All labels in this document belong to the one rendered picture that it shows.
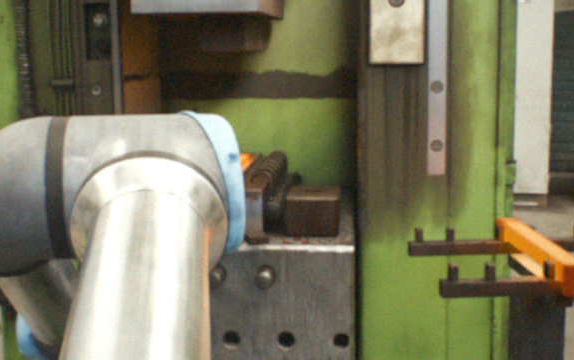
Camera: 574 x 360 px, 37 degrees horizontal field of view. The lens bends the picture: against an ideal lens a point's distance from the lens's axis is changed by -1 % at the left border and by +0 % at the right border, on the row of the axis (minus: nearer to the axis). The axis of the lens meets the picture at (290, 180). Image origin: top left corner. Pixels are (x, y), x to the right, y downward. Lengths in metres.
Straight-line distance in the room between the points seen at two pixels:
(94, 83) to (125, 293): 1.07
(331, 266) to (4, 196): 0.72
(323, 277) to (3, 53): 0.70
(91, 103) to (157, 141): 0.90
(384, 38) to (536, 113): 5.18
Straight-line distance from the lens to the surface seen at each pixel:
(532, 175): 6.64
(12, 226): 0.68
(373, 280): 1.51
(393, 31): 1.44
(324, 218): 1.34
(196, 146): 0.66
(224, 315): 1.34
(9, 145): 0.68
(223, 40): 1.44
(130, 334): 0.46
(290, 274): 1.31
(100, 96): 1.53
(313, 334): 1.33
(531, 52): 6.56
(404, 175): 1.47
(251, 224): 1.36
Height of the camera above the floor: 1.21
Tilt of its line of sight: 9 degrees down
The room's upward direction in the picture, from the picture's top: 1 degrees counter-clockwise
